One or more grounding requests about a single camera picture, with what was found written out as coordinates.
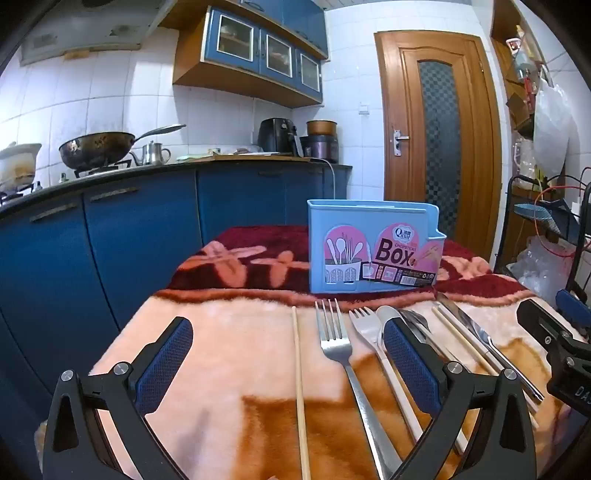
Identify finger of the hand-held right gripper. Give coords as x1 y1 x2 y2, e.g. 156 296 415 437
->
556 290 591 321
516 299 587 344

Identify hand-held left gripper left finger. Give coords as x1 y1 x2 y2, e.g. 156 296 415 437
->
44 316 195 480

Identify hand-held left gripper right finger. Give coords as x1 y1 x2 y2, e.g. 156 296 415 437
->
383 318 539 480

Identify metal spoon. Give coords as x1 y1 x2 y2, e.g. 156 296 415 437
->
399 310 455 365

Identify white plastic fork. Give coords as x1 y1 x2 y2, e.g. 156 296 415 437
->
349 308 424 446
376 305 468 455

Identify large metal fork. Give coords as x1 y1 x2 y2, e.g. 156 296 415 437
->
315 298 403 480

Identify light blue utensil box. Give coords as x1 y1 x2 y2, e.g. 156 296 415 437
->
307 199 448 295

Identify clear plastic bag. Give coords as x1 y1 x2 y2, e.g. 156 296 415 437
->
505 235 578 305

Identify red and peach printed blanket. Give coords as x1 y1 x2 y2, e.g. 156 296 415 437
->
88 225 578 480

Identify black metal rack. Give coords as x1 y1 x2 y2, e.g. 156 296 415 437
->
494 168 591 319

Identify blue kitchen base cabinets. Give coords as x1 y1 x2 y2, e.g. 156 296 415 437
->
0 157 352 416

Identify white hanging plastic bag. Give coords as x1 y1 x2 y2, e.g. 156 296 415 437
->
533 78 573 176

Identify gas stove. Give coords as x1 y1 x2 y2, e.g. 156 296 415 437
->
74 161 134 178

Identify metal kettle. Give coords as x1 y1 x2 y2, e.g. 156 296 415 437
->
130 142 171 166

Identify black wok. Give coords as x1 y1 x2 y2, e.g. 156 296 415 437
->
58 124 187 171

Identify dark rice cooker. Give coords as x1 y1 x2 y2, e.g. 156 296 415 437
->
300 135 341 163

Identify white clay pot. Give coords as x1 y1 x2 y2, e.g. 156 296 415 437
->
0 143 42 191

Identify black air fryer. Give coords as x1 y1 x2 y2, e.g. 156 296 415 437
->
257 118 298 158

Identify wooden door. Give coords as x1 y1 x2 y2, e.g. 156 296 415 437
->
374 30 503 243

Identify range hood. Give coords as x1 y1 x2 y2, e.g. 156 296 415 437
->
18 0 174 65

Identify white power cable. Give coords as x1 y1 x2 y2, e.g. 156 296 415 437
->
309 158 336 200

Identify wooden wall shelf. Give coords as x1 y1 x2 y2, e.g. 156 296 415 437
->
490 0 555 134

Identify blue wall cabinet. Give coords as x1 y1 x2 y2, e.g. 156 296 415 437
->
159 0 329 109

